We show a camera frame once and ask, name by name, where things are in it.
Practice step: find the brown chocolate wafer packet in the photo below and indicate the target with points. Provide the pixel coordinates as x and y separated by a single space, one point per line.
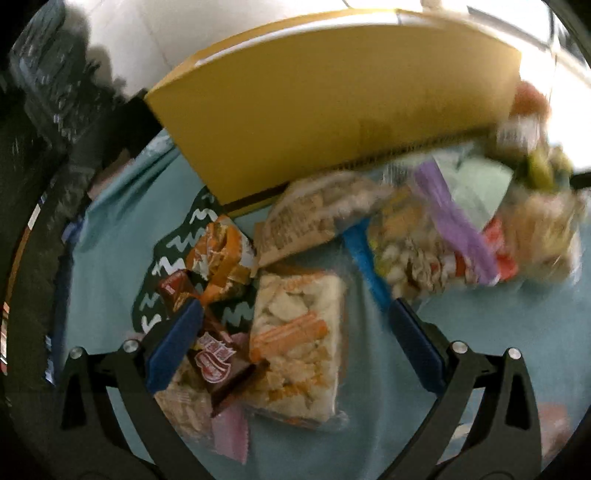
220 362

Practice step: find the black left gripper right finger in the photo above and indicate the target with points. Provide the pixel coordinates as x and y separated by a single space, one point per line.
484 423

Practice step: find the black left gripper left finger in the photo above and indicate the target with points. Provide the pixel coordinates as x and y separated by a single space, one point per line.
89 443

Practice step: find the pink small snack packet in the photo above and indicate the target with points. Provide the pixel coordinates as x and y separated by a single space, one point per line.
230 432

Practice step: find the pale green snack packet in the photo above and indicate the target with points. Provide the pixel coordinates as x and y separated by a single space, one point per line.
477 185

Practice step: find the clear bag orange crackers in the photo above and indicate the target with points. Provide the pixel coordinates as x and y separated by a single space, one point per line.
298 328

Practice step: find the purple striped clear snack bag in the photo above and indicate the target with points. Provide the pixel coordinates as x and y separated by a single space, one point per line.
423 243

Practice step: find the red yellow apple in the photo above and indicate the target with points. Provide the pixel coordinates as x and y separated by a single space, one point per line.
528 101

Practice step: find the yellow cardboard box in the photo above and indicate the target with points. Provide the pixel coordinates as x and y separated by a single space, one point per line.
296 97

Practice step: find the blue topped marshmallow bag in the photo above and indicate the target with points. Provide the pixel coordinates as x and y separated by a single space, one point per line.
356 241

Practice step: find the brown paper snack bag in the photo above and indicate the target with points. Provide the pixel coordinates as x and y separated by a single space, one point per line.
315 210

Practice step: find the clear bag round cookies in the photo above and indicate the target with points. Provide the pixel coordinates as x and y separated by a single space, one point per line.
186 403

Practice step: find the yellow bread bag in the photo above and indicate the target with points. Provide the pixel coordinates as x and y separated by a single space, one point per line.
542 233

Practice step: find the dark carved wooden furniture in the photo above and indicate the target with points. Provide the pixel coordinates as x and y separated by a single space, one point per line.
61 126

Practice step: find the orange snack packet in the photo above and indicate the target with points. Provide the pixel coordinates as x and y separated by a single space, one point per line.
224 259

